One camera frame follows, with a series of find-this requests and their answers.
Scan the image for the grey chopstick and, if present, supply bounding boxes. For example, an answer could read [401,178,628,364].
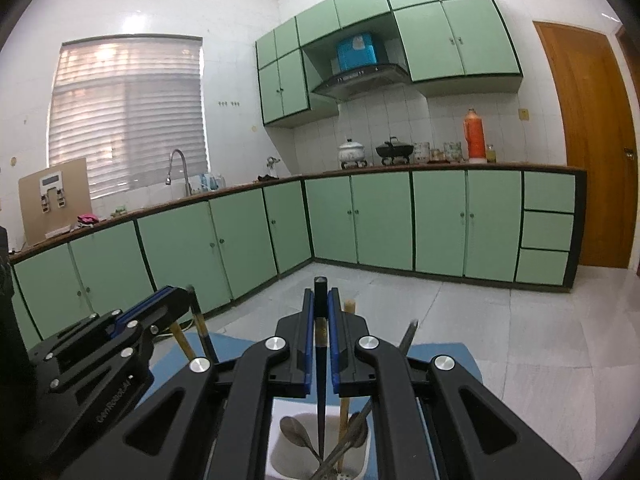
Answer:
[315,319,420,480]

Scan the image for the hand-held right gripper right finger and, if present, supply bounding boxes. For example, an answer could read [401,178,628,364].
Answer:
[327,287,583,480]

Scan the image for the wooden door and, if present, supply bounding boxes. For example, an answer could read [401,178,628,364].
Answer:
[532,20,640,268]

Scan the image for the orange thermos flask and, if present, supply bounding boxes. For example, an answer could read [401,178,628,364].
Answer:
[465,108,488,163]

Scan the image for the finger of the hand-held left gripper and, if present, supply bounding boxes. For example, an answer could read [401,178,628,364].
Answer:
[49,304,192,397]
[27,286,196,367]

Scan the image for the metal kitchen faucet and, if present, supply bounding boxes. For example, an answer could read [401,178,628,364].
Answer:
[165,149,193,197]

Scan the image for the green kitchen base cabinets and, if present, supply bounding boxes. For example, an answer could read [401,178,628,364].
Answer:
[7,167,588,351]

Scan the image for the green kitchen wall cabinets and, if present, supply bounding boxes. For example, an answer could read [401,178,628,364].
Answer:
[255,0,523,128]

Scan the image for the light wooden chopstick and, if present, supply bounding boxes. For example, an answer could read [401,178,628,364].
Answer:
[336,299,357,466]
[169,322,197,362]

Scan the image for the black wok with lid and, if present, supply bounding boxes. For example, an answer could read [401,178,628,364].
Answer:
[375,136,416,166]

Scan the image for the green cabinet drawer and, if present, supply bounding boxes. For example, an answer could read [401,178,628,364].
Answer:
[515,249,571,285]
[522,171,576,213]
[521,210,574,251]

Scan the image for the white window blinds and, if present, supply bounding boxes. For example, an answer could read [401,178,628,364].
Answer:
[47,35,208,198]

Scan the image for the white lidded pot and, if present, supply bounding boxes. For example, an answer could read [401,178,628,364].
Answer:
[337,138,368,168]

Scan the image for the brown cardboard board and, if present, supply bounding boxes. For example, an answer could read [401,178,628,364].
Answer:
[18,157,93,247]

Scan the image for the black range hood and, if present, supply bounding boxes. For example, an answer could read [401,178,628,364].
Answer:
[310,62,411,103]

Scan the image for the blue tablecloth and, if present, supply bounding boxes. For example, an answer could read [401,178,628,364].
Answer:
[135,330,486,480]

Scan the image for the white plastic utensil holder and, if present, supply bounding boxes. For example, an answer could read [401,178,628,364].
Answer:
[267,412,373,480]

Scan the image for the black chopstick with gold band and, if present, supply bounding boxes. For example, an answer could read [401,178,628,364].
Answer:
[185,285,219,363]
[312,276,328,467]

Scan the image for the blue box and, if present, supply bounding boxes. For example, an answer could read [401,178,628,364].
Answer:
[336,32,376,73]

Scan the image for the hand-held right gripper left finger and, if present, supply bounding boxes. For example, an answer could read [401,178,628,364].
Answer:
[60,287,316,480]

